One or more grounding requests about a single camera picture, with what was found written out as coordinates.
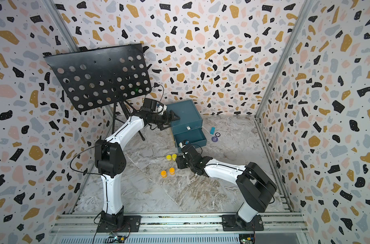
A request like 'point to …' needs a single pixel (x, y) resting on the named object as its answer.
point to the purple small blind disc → (214, 139)
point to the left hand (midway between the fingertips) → (178, 120)
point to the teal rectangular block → (212, 130)
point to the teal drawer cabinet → (188, 127)
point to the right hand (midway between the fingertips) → (178, 159)
